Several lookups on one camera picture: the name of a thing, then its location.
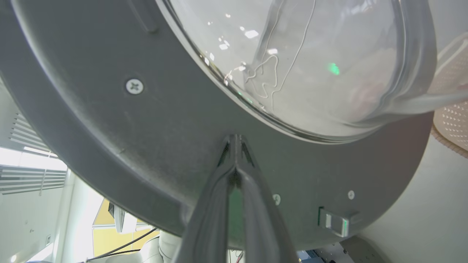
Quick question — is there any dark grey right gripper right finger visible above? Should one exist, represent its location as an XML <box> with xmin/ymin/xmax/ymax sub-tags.
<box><xmin>237</xmin><ymin>135</ymin><xmax>299</xmax><ymax>263</ymax></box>

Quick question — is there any thin black cable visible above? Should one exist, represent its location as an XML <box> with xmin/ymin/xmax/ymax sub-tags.
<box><xmin>86</xmin><ymin>227</ymin><xmax>158</xmax><ymax>262</ymax></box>

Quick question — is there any grey washing machine door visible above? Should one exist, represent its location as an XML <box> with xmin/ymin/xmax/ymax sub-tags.
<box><xmin>0</xmin><ymin>0</ymin><xmax>438</xmax><ymax>252</ymax></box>

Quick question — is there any dark flat monitor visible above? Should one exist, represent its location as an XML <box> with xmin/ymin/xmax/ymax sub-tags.
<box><xmin>107</xmin><ymin>203</ymin><xmax>127</xmax><ymax>234</ymax></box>

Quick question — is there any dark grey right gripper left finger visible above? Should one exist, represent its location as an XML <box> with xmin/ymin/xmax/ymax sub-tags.
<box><xmin>175</xmin><ymin>134</ymin><xmax>237</xmax><ymax>263</ymax></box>

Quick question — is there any white window blind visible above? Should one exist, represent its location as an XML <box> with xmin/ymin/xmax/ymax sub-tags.
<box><xmin>0</xmin><ymin>110</ymin><xmax>68</xmax><ymax>195</ymax></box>

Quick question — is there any yellow wall panel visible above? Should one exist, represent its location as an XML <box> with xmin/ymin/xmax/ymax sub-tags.
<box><xmin>92</xmin><ymin>199</ymin><xmax>160</xmax><ymax>257</ymax></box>

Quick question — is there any beige perforated laundry basket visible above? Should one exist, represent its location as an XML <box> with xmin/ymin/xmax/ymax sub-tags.
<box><xmin>429</xmin><ymin>32</ymin><xmax>468</xmax><ymax>158</ymax></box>

